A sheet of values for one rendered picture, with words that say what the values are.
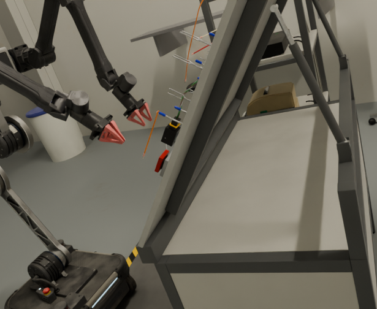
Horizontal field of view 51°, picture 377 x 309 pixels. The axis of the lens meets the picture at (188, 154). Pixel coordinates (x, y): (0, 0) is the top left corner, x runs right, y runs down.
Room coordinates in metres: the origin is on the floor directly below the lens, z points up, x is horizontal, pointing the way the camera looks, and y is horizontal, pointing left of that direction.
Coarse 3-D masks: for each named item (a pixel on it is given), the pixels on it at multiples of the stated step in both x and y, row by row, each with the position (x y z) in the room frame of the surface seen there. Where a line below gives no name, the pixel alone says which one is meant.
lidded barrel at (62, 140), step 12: (36, 108) 5.40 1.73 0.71; (36, 120) 5.03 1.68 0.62; (48, 120) 5.01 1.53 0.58; (60, 120) 5.06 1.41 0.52; (72, 120) 5.20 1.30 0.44; (36, 132) 5.16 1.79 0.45; (48, 132) 5.02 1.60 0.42; (60, 132) 5.04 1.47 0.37; (72, 132) 5.13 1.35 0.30; (48, 144) 5.06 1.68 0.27; (60, 144) 5.03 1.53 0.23; (72, 144) 5.09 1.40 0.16; (84, 144) 5.29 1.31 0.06; (60, 156) 5.05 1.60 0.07; (72, 156) 5.07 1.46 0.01
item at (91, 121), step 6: (90, 114) 1.33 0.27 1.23; (96, 114) 1.34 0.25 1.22; (84, 120) 1.32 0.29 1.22; (90, 120) 1.32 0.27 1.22; (96, 120) 1.32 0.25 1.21; (102, 120) 1.31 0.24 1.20; (108, 120) 1.34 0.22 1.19; (90, 126) 1.31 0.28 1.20; (96, 126) 1.28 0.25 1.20; (96, 132) 1.32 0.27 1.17; (90, 138) 1.29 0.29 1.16
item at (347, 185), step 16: (352, 96) 1.77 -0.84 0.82; (352, 128) 1.11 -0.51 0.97; (352, 144) 0.97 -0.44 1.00; (352, 160) 0.88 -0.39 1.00; (352, 176) 0.81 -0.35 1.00; (352, 192) 0.75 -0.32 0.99; (352, 208) 0.76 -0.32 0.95; (352, 224) 0.76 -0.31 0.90; (352, 240) 0.76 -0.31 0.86; (352, 256) 0.77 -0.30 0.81
